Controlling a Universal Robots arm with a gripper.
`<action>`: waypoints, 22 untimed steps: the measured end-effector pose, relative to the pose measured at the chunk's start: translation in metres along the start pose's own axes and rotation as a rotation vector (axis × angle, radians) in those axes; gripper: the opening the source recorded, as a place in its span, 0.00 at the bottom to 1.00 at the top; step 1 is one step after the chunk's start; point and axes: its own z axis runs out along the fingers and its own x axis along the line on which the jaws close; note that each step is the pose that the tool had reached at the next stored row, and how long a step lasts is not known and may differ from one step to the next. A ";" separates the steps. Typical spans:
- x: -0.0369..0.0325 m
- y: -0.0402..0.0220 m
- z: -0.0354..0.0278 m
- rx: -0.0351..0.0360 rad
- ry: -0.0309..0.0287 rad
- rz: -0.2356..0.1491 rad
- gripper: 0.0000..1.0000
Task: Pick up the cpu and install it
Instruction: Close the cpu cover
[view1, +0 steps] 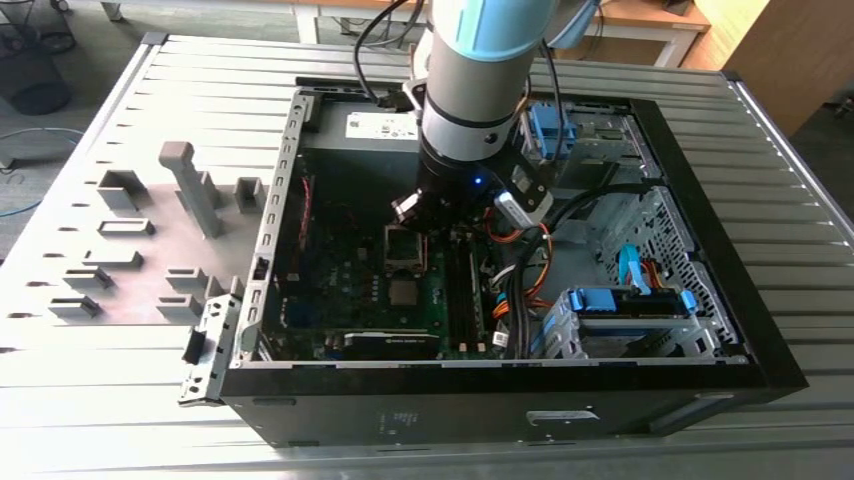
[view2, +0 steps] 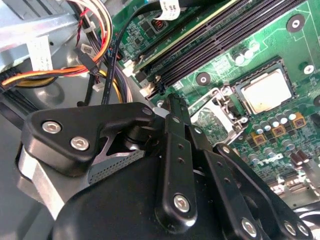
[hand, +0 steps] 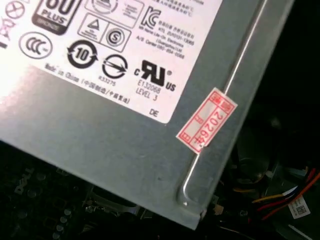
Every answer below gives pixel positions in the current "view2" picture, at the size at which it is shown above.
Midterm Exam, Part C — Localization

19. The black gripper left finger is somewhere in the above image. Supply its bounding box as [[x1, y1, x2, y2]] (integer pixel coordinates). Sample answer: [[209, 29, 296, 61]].
[[14, 92, 199, 228]]

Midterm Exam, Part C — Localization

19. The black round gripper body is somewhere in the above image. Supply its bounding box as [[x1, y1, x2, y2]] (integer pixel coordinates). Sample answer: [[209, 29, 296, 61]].
[[46, 124, 288, 240]]

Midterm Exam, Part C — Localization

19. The silver topped CPU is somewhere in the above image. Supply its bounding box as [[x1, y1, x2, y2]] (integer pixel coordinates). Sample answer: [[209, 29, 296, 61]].
[[239, 68, 295, 116]]

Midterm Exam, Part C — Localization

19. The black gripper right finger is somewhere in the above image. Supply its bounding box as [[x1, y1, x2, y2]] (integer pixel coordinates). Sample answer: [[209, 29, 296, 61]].
[[178, 94, 316, 240]]

